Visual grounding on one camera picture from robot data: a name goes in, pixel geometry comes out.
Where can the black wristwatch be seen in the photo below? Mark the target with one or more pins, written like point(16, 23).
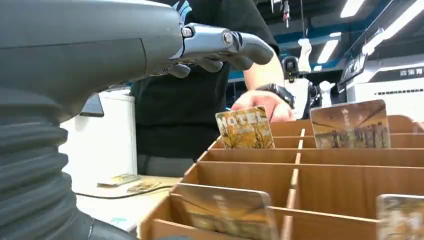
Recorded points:
point(280, 92)

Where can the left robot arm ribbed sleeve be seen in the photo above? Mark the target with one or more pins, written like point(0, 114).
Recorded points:
point(33, 165)

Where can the person's left hand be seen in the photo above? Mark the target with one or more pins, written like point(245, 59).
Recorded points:
point(261, 99)

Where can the brown printed card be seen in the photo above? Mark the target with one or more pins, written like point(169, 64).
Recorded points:
point(225, 212)

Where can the brown building card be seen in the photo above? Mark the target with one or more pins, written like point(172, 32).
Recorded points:
point(351, 126)

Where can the yellow hotel card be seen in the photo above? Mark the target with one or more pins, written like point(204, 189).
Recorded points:
point(245, 129)

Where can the white box stand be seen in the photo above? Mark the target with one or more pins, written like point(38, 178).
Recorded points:
point(99, 142)

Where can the white machine with sign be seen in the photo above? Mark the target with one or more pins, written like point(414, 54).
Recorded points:
point(397, 89)

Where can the white humanoid robot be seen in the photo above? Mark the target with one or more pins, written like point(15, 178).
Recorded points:
point(299, 92)

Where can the ceiling light strip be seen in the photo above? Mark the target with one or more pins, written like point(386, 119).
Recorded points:
point(397, 24)
point(351, 7)
point(327, 51)

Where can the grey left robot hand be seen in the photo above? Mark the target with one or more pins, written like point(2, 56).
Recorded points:
point(82, 43)

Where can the person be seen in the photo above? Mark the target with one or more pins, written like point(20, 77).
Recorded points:
point(172, 109)

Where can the wooden card box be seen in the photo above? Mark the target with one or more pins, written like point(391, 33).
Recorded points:
point(331, 185)

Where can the stack of printed cards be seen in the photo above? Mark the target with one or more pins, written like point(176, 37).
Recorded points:
point(119, 180)

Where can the loose printed card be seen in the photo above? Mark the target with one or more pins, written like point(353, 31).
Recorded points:
point(143, 186)

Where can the yellow printed card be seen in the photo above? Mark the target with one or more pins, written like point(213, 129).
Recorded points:
point(402, 218)

